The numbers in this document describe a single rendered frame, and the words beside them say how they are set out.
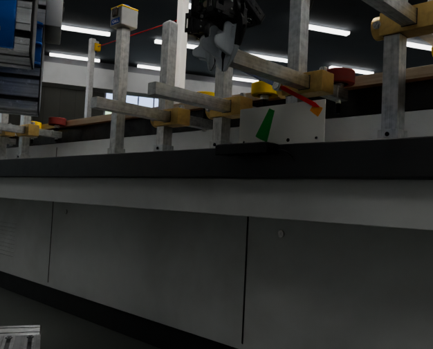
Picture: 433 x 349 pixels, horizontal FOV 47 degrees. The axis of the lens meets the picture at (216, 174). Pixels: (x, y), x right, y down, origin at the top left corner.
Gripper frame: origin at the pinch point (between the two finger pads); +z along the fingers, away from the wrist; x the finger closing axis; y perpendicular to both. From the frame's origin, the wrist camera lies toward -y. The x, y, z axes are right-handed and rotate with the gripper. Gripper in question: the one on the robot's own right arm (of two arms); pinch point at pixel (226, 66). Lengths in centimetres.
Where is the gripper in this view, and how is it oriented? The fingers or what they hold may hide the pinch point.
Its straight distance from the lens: 101.6
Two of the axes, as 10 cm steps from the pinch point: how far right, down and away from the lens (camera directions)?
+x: 7.1, 0.0, -7.0
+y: -7.0, -0.8, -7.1
